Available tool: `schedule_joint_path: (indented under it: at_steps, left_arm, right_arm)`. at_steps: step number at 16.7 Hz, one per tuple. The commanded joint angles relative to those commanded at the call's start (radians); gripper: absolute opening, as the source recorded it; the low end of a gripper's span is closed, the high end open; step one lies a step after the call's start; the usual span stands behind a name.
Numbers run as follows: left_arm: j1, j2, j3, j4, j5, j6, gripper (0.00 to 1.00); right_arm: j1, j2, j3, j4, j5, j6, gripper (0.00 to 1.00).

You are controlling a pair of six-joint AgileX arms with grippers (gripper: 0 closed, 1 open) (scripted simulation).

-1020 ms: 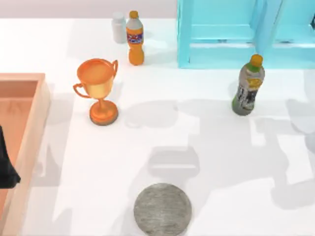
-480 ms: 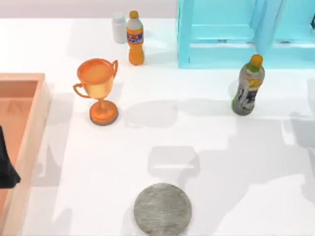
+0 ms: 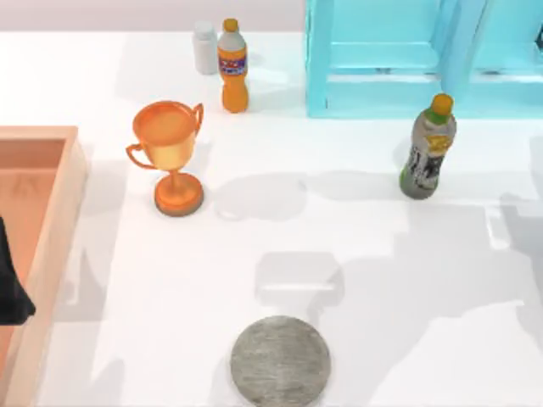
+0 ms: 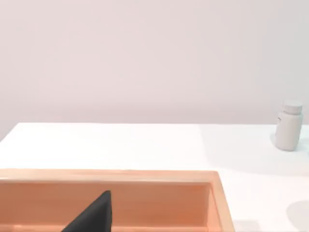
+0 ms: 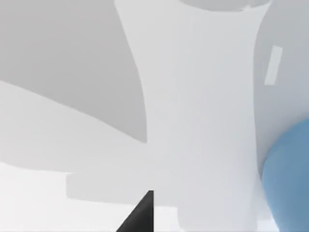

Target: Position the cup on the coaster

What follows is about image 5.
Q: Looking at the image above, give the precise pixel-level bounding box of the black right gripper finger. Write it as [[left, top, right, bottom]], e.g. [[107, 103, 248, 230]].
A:
[[115, 190, 155, 232]]

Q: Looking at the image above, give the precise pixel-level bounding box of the white and blue bottle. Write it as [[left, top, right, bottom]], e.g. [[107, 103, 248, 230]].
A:
[[252, 0, 309, 232]]

